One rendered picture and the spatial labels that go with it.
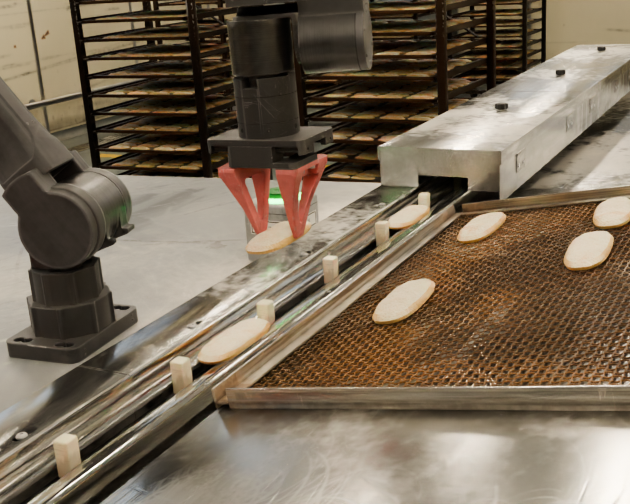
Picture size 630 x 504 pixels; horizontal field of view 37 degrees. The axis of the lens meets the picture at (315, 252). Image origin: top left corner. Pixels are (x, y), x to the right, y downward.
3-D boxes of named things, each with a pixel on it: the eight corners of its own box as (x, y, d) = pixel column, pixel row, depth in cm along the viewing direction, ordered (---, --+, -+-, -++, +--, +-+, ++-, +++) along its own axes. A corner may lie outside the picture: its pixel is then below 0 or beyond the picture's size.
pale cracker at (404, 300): (404, 286, 84) (402, 274, 83) (444, 282, 82) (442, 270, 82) (362, 326, 75) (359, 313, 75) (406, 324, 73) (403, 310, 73)
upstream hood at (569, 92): (576, 74, 238) (577, 40, 236) (650, 74, 230) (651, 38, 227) (379, 196, 134) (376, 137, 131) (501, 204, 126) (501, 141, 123)
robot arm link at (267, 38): (234, 6, 86) (217, 11, 81) (307, 0, 85) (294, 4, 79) (242, 81, 88) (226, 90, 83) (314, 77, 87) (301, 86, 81)
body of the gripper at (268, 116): (243, 144, 92) (235, 68, 90) (336, 146, 87) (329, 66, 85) (206, 159, 86) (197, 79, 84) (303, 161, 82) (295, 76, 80)
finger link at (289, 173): (271, 224, 93) (261, 131, 91) (335, 227, 90) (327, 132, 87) (235, 244, 88) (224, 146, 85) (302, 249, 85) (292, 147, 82)
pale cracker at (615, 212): (597, 205, 96) (596, 195, 96) (636, 200, 95) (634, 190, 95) (589, 231, 88) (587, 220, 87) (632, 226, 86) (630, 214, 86)
